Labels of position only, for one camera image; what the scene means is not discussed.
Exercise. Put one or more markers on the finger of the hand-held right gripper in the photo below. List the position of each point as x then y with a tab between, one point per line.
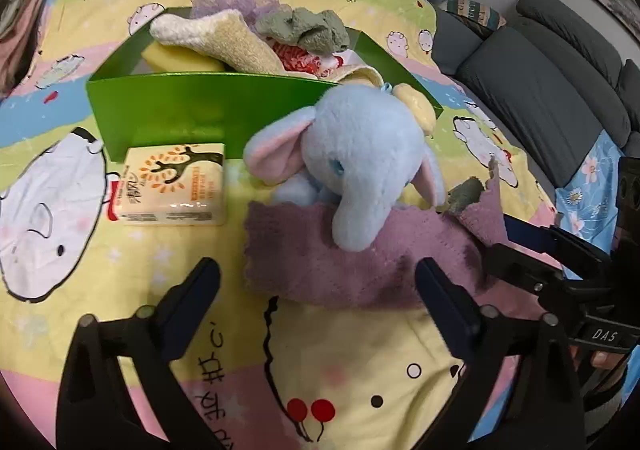
540	237
525	270

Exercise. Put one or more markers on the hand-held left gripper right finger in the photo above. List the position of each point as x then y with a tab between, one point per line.
445	295

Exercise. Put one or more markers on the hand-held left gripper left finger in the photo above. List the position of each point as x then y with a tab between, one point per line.
200	290

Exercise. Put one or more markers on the mauve towel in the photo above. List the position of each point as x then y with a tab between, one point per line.
380	272

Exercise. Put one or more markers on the blue elephant plush toy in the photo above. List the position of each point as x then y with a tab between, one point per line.
360	149

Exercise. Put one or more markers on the green cardboard box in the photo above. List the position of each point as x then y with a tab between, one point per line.
200	99

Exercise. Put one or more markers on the cream fluffy cloth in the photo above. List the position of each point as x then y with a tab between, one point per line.
235	37

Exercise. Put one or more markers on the person's right hand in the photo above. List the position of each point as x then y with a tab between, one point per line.
606	361

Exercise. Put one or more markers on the cartoon printed blanket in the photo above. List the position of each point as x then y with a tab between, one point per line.
150	255

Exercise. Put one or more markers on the blue floral blanket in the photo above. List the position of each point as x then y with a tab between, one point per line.
585	180

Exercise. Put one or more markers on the small grey green cloth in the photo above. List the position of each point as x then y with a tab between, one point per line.
465	195

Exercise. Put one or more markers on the yellow tissue packet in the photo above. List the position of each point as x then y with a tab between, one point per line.
170	190

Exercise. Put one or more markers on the grey sofa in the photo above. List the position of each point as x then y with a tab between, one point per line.
525	94

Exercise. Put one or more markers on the yellow green sponge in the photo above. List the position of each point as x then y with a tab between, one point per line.
175	60

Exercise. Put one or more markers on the striped cushion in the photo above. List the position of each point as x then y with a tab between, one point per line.
475	14

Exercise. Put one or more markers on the red white patterned cloth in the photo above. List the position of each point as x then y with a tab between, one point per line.
295	58

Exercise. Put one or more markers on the pink printed cloth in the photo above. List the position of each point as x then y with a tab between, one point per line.
25	29

